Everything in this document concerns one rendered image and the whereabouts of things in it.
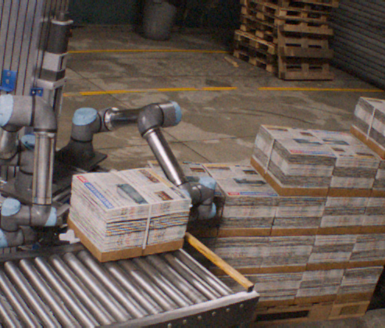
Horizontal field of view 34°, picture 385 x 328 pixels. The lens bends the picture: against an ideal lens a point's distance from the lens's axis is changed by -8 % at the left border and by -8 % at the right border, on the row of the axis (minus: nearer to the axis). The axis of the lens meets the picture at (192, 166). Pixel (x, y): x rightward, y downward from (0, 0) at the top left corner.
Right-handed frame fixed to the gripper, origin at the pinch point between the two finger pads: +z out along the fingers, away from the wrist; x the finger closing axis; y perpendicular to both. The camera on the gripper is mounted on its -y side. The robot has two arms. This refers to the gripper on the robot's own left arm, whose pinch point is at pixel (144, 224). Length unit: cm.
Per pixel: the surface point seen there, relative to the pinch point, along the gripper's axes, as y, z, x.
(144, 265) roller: 0.5, 19.1, 28.8
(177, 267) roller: 0.1, 6.5, 33.3
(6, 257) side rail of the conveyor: 1, 70, 10
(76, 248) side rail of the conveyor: 0.8, 39.2, 11.3
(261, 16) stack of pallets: -4, -510, -484
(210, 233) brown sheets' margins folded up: -16.5, -46.0, -8.1
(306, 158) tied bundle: 24, -86, 4
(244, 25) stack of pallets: -28, -514, -518
